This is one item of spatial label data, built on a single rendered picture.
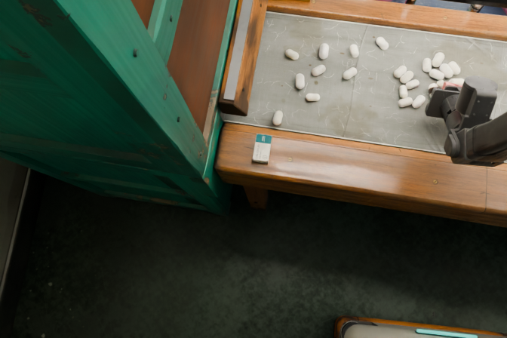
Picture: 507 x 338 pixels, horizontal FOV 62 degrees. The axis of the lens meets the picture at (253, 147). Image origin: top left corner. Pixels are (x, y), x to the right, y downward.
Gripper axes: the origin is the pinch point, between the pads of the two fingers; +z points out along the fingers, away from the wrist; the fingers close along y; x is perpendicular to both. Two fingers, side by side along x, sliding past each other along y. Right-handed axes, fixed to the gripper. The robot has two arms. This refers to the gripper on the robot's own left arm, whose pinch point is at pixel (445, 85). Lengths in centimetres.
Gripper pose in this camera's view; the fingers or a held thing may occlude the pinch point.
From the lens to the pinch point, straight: 107.0
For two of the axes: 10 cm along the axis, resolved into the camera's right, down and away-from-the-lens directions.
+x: -0.7, 8.0, 6.0
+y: -9.9, -1.5, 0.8
